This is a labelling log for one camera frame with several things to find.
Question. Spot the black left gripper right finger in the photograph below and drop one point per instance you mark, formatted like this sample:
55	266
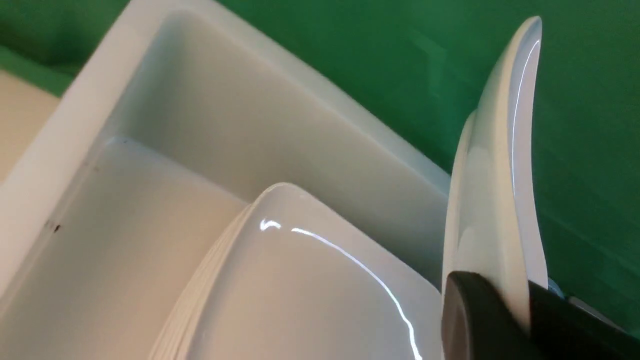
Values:
562	331

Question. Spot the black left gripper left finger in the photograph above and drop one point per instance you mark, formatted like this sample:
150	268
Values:
476	325

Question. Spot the large white rice plate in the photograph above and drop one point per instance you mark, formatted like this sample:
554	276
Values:
491	218

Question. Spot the stack of white square plates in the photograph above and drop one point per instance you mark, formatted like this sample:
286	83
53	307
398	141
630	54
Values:
290	279

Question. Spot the green backdrop cloth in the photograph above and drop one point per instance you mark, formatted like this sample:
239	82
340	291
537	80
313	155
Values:
417	65

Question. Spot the large white plastic tub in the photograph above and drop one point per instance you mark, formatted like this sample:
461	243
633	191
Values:
182	117

